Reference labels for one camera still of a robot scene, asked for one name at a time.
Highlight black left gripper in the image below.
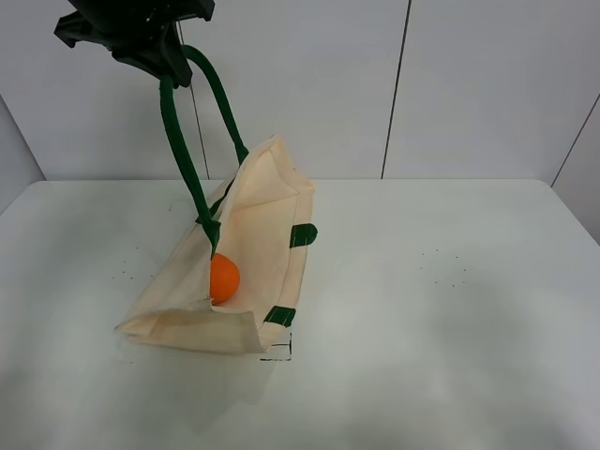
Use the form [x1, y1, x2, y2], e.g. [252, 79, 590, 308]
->
[54, 0, 215, 87]

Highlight orange with stem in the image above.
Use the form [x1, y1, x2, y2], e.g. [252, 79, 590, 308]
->
[209, 253, 240, 305]

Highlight white linen bag green handles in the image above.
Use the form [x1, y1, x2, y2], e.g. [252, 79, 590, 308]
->
[118, 46, 318, 354]

